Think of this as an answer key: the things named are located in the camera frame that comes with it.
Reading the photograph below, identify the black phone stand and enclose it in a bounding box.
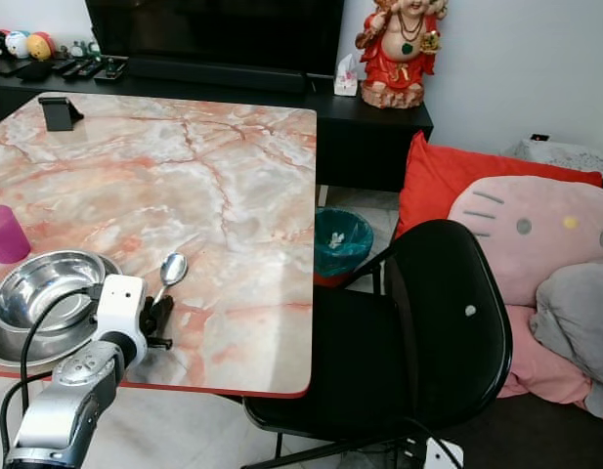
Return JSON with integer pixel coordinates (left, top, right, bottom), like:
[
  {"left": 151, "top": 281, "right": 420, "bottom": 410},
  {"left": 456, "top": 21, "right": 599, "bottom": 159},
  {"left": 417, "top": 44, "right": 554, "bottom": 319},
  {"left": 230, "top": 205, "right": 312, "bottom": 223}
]
[{"left": 37, "top": 95, "right": 84, "bottom": 132}]

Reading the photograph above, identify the black soundbar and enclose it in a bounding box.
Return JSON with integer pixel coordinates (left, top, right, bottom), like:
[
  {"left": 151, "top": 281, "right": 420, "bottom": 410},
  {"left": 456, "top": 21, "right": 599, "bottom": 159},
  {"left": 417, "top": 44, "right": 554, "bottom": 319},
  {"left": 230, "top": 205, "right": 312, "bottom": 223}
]
[{"left": 125, "top": 56, "right": 310, "bottom": 92}]

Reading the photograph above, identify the grey pillow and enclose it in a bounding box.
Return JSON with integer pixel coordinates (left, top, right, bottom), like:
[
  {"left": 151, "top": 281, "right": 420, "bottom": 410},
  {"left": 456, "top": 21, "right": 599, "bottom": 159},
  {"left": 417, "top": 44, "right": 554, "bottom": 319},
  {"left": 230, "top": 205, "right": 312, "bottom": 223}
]
[{"left": 531, "top": 259, "right": 603, "bottom": 392}]

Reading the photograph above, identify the steel bowl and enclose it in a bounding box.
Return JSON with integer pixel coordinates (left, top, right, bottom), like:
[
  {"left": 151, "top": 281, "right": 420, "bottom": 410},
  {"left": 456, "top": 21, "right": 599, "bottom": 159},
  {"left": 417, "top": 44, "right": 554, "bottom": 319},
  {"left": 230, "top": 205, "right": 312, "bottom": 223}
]
[{"left": 0, "top": 252, "right": 108, "bottom": 333}]

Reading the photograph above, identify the yellow orange egg toy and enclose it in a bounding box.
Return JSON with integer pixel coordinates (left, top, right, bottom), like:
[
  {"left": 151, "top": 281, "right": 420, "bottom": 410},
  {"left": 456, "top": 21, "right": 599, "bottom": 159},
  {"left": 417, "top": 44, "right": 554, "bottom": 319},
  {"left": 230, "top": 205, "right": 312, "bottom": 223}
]
[{"left": 25, "top": 31, "right": 58, "bottom": 62}]

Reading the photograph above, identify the green white gadget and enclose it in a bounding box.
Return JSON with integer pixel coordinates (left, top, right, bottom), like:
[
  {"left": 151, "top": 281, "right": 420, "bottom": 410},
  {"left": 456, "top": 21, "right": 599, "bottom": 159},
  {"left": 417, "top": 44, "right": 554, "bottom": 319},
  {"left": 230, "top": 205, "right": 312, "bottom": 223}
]
[{"left": 68, "top": 39, "right": 99, "bottom": 60}]

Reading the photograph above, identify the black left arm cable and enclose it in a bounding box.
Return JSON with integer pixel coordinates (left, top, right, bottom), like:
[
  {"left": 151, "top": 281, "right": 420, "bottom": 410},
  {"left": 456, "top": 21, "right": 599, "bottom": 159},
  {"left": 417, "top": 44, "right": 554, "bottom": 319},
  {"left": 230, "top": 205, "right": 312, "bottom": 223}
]
[{"left": 0, "top": 283, "right": 104, "bottom": 460}]

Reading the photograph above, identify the white tissue box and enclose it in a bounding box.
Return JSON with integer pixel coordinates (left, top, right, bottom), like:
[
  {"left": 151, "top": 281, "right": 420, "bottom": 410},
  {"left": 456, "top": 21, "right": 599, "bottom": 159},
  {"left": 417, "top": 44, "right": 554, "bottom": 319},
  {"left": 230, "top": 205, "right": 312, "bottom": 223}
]
[{"left": 334, "top": 54, "right": 361, "bottom": 97}]

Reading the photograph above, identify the teal waste bin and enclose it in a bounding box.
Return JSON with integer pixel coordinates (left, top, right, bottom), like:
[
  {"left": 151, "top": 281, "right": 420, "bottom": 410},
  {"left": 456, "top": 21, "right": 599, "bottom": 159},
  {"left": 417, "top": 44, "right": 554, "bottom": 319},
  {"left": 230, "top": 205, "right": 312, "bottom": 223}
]
[{"left": 315, "top": 207, "right": 375, "bottom": 287}]

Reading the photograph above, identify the black television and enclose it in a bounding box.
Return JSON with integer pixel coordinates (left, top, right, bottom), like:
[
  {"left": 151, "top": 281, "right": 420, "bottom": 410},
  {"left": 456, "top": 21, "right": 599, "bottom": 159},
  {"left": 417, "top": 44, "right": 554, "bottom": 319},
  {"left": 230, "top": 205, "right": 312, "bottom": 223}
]
[{"left": 84, "top": 0, "right": 346, "bottom": 76}]

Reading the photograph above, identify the steel deep plate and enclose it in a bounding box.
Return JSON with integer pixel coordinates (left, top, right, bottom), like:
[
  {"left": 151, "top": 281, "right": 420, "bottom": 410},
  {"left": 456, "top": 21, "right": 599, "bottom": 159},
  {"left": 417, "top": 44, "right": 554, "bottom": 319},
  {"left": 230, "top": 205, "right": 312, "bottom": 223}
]
[{"left": 0, "top": 249, "right": 121, "bottom": 369}]

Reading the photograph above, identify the black remote control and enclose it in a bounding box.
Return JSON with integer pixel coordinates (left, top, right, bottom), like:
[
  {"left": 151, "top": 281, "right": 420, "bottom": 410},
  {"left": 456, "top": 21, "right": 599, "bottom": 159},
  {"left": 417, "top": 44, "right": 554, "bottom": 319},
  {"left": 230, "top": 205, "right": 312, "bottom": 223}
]
[
  {"left": 68, "top": 59, "right": 99, "bottom": 80},
  {"left": 96, "top": 58, "right": 127, "bottom": 83}
]

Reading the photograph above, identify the grey patterned mattress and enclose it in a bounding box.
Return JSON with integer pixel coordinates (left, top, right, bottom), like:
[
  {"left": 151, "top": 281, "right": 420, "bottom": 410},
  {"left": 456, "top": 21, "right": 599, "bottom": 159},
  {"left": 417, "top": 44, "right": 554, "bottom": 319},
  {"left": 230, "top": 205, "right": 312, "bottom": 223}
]
[{"left": 506, "top": 140, "right": 603, "bottom": 177}]

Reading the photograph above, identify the black plastic chair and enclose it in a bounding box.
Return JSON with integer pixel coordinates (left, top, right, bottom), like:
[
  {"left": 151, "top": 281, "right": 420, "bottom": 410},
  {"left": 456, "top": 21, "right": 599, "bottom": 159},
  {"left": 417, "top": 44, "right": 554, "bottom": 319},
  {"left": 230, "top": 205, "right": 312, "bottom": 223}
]
[{"left": 242, "top": 219, "right": 514, "bottom": 469}]

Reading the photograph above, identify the red cushion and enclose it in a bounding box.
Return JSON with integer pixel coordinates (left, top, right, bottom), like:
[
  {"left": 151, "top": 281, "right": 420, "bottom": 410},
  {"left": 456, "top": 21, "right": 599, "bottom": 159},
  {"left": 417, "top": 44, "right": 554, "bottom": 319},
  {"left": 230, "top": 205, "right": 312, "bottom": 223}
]
[{"left": 395, "top": 131, "right": 603, "bottom": 240}]

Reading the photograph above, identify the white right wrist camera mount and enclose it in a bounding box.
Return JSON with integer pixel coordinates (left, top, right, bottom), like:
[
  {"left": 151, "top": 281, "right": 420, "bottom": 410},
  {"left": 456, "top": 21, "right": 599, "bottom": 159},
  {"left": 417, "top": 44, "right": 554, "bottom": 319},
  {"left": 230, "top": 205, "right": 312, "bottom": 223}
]
[{"left": 423, "top": 438, "right": 465, "bottom": 469}]

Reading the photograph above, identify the red laughing buddha figurine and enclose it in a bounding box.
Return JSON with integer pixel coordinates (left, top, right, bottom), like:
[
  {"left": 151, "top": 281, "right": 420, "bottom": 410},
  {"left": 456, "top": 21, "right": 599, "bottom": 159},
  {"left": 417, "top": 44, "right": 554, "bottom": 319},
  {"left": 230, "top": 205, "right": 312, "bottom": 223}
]
[{"left": 355, "top": 0, "right": 449, "bottom": 109}]

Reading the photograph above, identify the pink cat face pillow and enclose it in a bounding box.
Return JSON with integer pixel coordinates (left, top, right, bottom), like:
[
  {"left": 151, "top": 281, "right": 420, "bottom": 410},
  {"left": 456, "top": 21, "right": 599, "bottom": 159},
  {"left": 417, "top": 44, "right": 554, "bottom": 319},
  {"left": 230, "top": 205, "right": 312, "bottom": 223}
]
[{"left": 448, "top": 176, "right": 603, "bottom": 306}]

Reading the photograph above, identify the steel spoon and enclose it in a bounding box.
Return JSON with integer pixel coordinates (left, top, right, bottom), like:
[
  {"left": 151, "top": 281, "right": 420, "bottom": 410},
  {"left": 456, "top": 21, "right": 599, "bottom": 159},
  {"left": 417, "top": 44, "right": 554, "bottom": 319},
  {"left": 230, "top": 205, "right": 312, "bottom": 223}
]
[{"left": 150, "top": 252, "right": 190, "bottom": 310}]

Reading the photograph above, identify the pink plastic cup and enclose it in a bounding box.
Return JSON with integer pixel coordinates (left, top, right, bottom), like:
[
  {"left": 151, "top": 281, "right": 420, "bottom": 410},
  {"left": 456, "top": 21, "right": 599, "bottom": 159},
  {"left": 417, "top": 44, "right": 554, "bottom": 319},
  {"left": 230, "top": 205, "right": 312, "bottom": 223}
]
[{"left": 0, "top": 204, "right": 32, "bottom": 265}]

